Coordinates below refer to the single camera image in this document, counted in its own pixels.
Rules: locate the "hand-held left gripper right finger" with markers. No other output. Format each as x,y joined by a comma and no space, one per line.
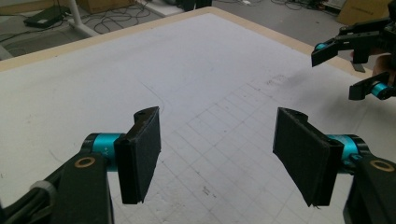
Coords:
305,155

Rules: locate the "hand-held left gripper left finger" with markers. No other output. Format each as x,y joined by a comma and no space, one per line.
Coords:
140,161

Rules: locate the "cardboard sheet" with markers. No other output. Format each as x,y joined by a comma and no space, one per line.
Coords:
361,12

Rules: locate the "white grid mat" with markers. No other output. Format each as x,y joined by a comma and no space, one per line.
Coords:
186,62

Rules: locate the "white floor board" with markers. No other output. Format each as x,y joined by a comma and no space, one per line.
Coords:
162,9

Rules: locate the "white desk leg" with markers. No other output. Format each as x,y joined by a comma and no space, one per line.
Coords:
76,15

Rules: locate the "cardboard box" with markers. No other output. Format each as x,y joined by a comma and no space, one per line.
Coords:
106,4

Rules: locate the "black flat box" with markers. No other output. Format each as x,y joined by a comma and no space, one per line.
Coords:
43,18

